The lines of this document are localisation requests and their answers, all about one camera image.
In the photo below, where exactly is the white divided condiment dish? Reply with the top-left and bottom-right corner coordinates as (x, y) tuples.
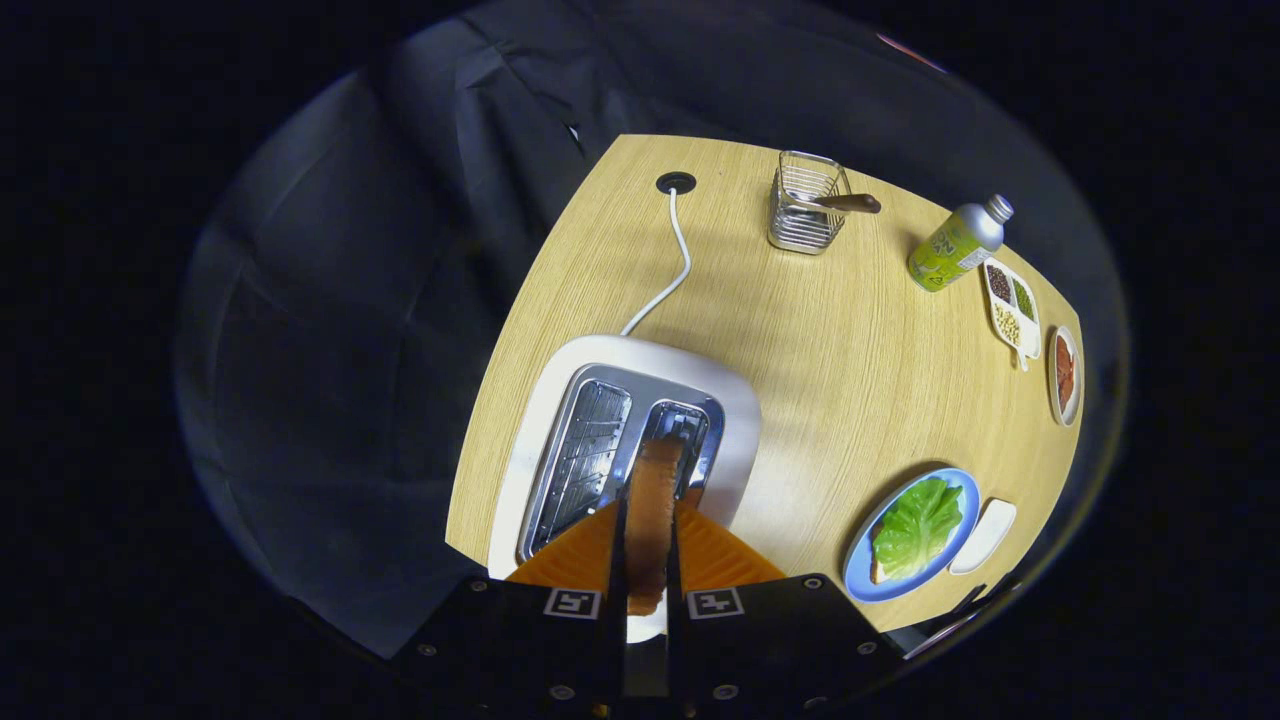
(983, 258), (1043, 372)

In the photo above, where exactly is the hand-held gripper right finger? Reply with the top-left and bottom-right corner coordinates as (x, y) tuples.
(665, 500), (909, 720)

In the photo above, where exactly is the toasted bread slice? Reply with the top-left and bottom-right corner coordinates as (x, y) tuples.
(625, 437), (686, 616)

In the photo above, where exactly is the white toaster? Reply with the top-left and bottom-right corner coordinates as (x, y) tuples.
(487, 334), (763, 643)

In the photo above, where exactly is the blue plate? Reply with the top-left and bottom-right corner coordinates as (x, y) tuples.
(843, 467), (982, 604)

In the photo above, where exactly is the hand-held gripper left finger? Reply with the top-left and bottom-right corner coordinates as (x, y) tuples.
(388, 498), (631, 720)

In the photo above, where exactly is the white square plate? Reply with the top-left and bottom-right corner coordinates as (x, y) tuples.
(948, 498), (1018, 576)

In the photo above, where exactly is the white power cable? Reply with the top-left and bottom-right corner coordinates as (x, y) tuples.
(620, 188), (693, 338)

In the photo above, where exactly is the white oval plate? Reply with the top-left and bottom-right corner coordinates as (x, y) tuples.
(1046, 325), (1084, 428)

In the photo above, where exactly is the wire utensil basket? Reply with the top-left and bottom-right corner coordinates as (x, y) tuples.
(767, 150), (854, 256)

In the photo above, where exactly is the green lettuce leaf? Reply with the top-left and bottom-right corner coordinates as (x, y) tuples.
(872, 477), (966, 581)

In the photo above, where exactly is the green labelled metal bottle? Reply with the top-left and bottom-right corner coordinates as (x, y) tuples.
(907, 194), (1015, 293)

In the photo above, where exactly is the wooden-handled utensil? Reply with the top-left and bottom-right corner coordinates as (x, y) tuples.
(790, 192), (883, 215)

